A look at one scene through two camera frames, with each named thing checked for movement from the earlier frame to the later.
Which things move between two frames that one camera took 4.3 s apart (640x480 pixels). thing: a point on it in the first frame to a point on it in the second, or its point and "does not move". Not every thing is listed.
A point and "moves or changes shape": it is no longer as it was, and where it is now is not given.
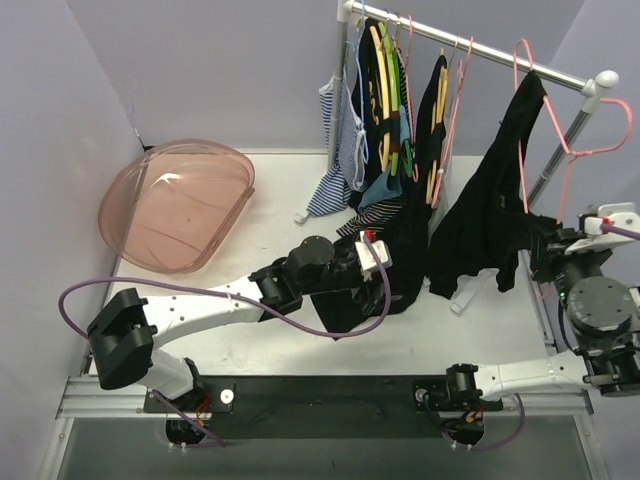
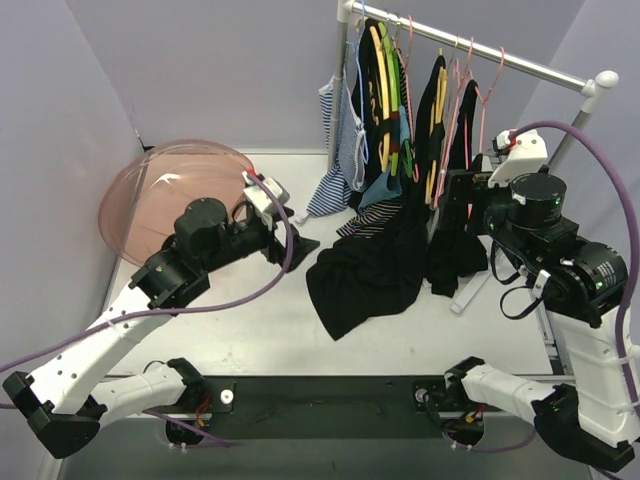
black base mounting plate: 325,407 does not move
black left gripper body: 364,282 to 275,245
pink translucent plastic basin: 167,207 does not move
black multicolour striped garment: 372,216 does not move
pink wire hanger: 567,149 to 502,50
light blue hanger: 358,82 does not move
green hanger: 395,70 does not move
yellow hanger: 383,155 does not move
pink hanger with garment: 451,119 to 459,155
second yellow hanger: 439,116 does not move
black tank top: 482,217 moves or changes shape
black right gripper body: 548,257 to 454,198
